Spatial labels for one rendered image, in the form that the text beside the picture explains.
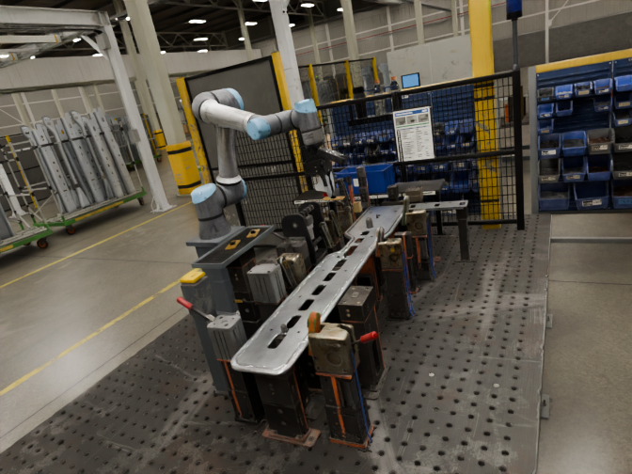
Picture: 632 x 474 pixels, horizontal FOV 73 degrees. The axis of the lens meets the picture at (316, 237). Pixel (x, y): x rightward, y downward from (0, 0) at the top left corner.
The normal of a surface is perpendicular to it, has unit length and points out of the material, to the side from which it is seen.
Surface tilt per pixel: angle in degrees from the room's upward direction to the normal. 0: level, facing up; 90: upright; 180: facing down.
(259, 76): 90
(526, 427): 0
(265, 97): 90
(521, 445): 0
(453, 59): 90
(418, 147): 90
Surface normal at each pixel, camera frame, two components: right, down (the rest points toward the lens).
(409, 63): -0.47, 0.38
